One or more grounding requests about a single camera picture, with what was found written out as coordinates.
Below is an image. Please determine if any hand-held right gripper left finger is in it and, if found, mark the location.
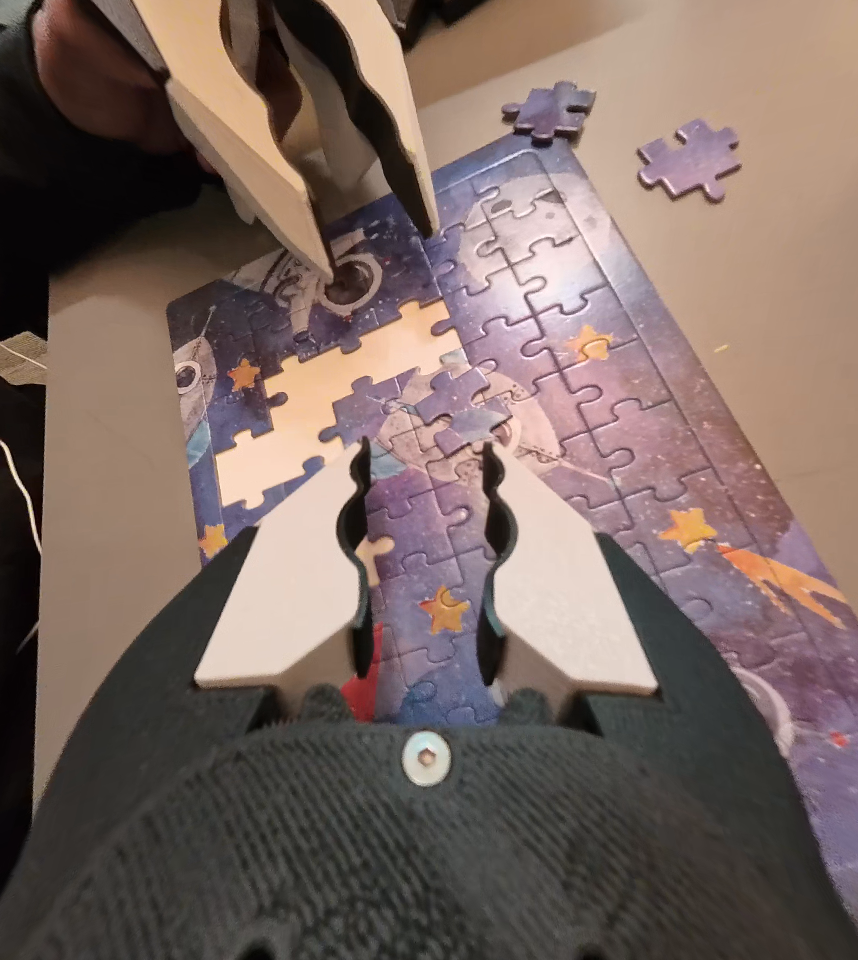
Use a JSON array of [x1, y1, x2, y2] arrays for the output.
[[193, 438, 373, 695]]

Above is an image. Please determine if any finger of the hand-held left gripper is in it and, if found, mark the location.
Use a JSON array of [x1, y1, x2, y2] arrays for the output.
[[277, 0, 442, 240], [131, 0, 338, 277]]

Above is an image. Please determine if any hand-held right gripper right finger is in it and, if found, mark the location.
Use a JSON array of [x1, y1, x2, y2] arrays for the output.
[[476, 442, 661, 697]]

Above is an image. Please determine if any purple jigsaw puzzle piece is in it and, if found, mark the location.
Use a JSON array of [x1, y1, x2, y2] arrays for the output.
[[501, 80, 597, 144], [636, 119, 743, 204], [432, 397, 514, 459], [412, 365, 491, 425]]

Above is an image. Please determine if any space jigsaw puzzle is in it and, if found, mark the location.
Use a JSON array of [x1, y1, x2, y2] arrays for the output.
[[165, 138, 858, 942]]

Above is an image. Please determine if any person's left hand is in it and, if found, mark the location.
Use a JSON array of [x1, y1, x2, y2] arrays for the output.
[[30, 0, 214, 175]]

